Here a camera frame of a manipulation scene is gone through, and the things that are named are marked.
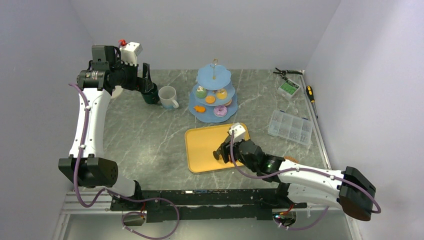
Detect green and white box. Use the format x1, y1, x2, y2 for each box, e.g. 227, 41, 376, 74
277, 77, 302, 101

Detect woven rattan coaster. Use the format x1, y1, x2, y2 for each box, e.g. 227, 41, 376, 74
283, 156, 299, 164

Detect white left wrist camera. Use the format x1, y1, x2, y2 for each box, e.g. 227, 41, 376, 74
119, 40, 143, 67

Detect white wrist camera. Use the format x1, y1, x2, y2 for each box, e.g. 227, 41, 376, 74
228, 122, 247, 143
119, 40, 143, 67

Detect purple sprinkled donut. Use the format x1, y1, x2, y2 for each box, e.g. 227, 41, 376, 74
213, 105, 228, 118

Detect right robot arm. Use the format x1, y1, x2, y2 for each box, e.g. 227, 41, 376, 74
212, 136, 382, 222

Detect dark green mug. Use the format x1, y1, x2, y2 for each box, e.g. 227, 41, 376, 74
141, 87, 160, 105

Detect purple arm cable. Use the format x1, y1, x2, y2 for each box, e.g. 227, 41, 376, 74
67, 39, 180, 240
229, 130, 382, 232

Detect yellow serving tray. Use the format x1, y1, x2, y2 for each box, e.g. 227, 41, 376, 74
184, 123, 234, 174

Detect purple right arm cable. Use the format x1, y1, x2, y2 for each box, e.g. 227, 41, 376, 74
229, 130, 382, 232

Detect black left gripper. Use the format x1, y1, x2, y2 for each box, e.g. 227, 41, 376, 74
110, 57, 154, 93

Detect yellow black screwdriver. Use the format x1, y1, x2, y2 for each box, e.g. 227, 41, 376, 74
306, 85, 319, 119

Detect clear plastic compartment box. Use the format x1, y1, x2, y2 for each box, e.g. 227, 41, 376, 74
267, 110, 313, 146

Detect green cupcake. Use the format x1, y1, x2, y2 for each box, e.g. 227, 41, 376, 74
195, 85, 208, 99

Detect white tape roll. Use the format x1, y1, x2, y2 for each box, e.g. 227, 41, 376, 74
111, 85, 123, 99

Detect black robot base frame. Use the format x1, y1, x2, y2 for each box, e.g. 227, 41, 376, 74
110, 183, 307, 223

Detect yellow cupcake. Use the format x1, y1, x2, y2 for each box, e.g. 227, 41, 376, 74
215, 88, 228, 100

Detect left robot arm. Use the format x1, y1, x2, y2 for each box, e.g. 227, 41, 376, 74
58, 42, 159, 210

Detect black pliers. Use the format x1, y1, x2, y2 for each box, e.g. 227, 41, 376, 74
272, 67, 304, 79

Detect white and blue mug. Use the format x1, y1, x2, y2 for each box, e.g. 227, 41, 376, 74
158, 85, 180, 109

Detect blue three-tier cake stand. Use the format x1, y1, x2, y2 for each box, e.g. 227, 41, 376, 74
188, 58, 238, 123

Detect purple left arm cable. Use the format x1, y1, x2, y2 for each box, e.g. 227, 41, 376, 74
67, 39, 180, 240

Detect orange fish cookie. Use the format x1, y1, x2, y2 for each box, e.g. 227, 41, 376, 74
193, 105, 206, 113

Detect round brown cookie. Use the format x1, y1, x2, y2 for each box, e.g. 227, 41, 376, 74
204, 95, 216, 105

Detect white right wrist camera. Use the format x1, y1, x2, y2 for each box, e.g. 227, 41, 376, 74
228, 122, 247, 143

